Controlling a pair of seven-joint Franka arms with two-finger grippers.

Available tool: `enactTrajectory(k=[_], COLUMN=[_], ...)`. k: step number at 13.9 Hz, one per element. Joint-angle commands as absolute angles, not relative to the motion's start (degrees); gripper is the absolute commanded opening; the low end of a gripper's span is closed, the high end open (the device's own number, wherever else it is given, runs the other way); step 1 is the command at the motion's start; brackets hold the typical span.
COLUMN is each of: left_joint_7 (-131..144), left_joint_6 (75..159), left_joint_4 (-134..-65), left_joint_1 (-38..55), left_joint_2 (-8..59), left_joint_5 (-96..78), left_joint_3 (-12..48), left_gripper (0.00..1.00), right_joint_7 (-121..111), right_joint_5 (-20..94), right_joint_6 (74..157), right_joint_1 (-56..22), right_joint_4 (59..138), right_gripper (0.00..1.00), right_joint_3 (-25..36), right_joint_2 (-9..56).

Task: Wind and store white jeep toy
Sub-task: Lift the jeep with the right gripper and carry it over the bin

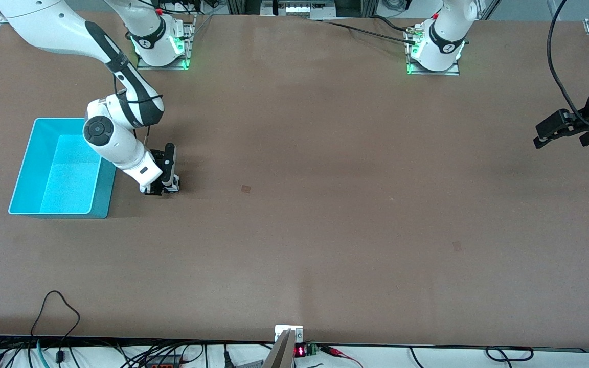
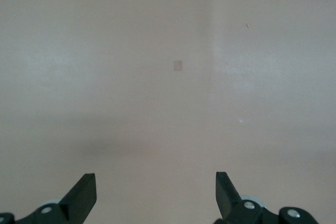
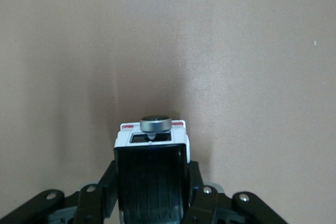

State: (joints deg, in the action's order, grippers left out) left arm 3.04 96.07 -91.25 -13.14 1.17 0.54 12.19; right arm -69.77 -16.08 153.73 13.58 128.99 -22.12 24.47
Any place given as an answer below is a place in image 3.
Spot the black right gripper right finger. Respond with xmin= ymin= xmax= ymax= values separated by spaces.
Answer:
xmin=183 ymin=161 xmax=289 ymax=224

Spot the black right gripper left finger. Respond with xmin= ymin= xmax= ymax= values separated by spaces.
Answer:
xmin=0 ymin=159 xmax=118 ymax=224

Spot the white toy jeep black roof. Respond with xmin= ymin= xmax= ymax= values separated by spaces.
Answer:
xmin=113 ymin=114 xmax=192 ymax=224

